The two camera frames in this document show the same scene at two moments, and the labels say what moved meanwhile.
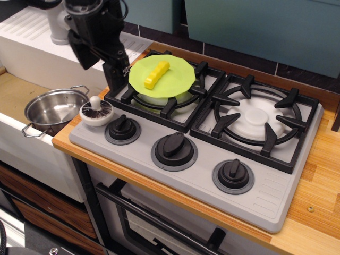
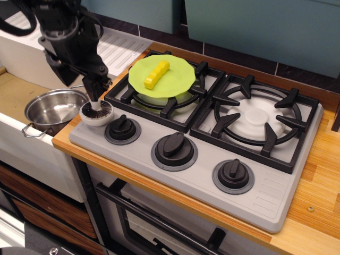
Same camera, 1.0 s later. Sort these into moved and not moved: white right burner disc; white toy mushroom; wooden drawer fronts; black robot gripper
Moved: black robot gripper
Not moved: white toy mushroom; wooden drawer fronts; white right burner disc
